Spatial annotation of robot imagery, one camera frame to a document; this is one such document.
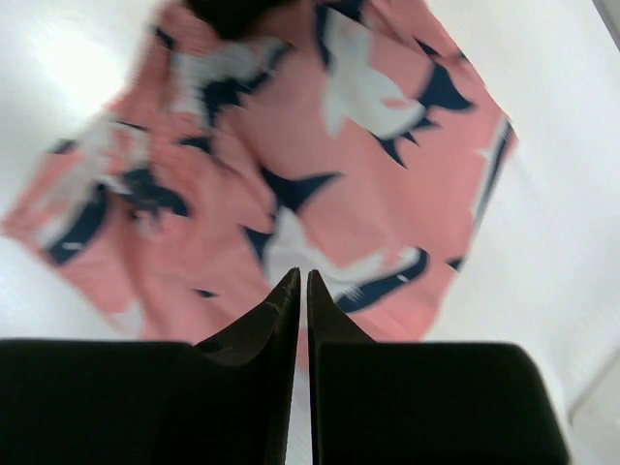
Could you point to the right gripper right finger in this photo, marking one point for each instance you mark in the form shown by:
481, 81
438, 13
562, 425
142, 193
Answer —
422, 403

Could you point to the pink shark print shorts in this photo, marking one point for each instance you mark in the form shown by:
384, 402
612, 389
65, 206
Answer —
349, 137

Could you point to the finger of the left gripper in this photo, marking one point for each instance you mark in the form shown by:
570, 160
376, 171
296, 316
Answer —
231, 19

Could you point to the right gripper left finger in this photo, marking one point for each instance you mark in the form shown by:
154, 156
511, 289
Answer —
226, 400

